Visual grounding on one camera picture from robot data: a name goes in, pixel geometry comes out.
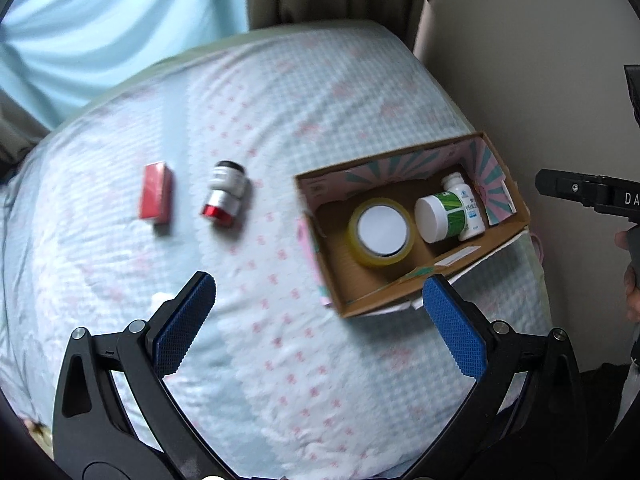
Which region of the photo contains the white plastic bottle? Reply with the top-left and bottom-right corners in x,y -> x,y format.
442,172 -> 486,242

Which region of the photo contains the yellow tape roll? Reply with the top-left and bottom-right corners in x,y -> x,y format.
346,198 -> 416,269

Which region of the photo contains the white jar green label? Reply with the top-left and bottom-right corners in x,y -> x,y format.
414,192 -> 466,244

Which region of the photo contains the person's right hand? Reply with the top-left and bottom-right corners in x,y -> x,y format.
615,231 -> 640,323

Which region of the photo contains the cardboard box pink lining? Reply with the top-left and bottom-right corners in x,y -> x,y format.
295,132 -> 530,318

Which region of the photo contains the red rectangular box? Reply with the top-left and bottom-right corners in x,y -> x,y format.
139,162 -> 174,226

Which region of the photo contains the red silver round tin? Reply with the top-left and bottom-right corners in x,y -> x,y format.
201,190 -> 242,228

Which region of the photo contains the light blue curtain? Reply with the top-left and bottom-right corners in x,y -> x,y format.
1,0 -> 248,129

